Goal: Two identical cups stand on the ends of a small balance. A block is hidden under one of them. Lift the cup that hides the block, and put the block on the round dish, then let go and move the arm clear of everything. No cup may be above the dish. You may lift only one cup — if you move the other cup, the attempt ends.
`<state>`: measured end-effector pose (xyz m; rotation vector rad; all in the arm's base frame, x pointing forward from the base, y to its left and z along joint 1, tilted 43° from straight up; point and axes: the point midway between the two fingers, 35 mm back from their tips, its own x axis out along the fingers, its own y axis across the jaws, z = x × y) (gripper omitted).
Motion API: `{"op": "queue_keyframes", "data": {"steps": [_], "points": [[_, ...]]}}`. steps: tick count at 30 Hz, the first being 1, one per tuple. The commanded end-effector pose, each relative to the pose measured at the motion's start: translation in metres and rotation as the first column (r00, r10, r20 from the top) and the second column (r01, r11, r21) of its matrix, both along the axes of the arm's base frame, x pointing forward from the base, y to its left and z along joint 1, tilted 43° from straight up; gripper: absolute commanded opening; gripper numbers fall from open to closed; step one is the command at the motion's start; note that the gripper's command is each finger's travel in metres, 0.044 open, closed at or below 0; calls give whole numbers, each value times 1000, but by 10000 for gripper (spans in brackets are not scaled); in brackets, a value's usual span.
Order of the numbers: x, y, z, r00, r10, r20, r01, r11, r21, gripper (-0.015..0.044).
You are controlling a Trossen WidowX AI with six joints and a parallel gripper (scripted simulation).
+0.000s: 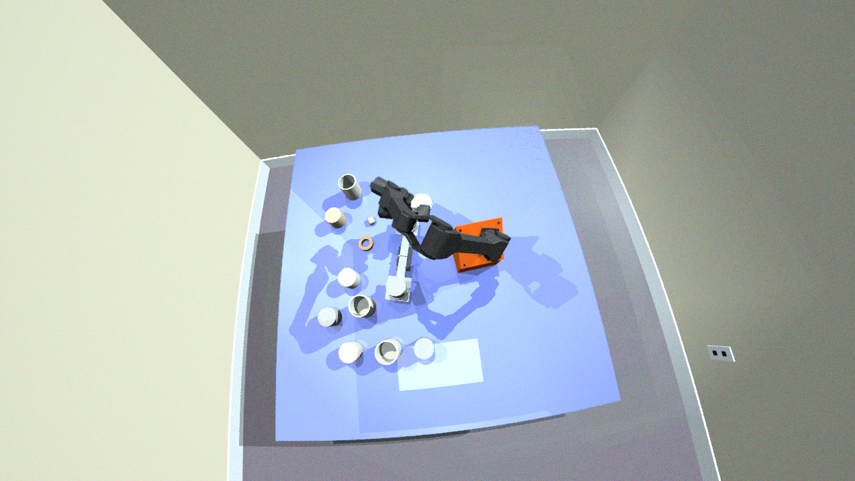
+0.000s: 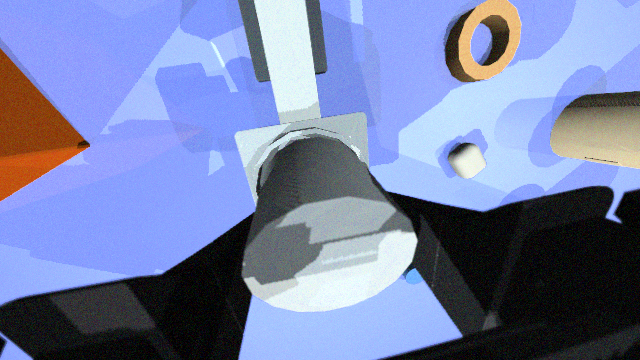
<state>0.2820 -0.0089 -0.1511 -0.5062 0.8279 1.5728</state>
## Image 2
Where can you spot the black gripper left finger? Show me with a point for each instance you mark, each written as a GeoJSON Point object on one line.
{"type": "Point", "coordinates": [195, 310]}

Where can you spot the tan ring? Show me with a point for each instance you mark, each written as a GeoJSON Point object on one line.
{"type": "Point", "coordinates": [504, 24]}

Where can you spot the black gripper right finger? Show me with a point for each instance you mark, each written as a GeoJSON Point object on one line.
{"type": "Point", "coordinates": [466, 257]}

